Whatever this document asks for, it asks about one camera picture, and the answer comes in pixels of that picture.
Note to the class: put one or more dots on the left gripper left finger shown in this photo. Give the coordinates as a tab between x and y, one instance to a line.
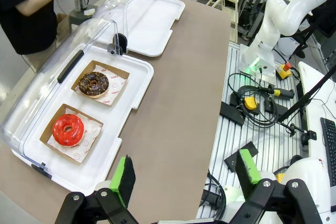
123	182

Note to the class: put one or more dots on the dark grey stool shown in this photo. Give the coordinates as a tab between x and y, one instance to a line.
81	19

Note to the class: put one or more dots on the black pole clamp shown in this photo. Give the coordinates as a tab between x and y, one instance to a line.
309	136

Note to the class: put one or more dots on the white printed paper liner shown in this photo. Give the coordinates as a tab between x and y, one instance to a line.
115	87
89	140

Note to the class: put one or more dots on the steel mug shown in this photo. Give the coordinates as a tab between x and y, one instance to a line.
78	3

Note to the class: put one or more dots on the slotted aluminium base plate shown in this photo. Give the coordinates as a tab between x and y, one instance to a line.
262	140

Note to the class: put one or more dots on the yellow emergency stop button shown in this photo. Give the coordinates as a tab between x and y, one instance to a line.
282	73

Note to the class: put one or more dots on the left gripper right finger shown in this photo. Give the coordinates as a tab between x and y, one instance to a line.
248	174

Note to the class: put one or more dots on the brown cardboard donut box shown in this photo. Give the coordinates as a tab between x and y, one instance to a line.
74	86
47	129

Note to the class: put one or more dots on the person in black shirt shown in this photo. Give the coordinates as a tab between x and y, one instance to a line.
26	30

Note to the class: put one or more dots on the chocolate nut donut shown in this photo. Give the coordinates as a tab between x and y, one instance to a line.
84	87

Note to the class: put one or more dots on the white plastic display tray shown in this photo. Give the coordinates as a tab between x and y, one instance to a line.
152	24
110	142

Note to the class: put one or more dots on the red glazed donut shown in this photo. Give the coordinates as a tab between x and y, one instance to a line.
59	134

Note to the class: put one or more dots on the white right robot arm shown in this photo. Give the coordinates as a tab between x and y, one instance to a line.
270	24

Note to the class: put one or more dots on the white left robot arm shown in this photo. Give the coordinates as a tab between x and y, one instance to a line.
307	166

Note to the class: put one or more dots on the clear display lid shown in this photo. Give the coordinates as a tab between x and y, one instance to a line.
39	82
118	3

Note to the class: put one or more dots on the black camera pole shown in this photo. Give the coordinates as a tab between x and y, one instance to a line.
307	95

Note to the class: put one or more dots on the black mounting bracket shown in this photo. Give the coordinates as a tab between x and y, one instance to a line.
233	162
278	108
232	113

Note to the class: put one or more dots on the black keyboard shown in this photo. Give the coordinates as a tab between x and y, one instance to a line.
329	145

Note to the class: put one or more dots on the white computer desk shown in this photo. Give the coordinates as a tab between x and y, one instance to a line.
315	113

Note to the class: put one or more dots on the small cardboard box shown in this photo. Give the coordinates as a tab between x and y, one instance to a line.
62	24

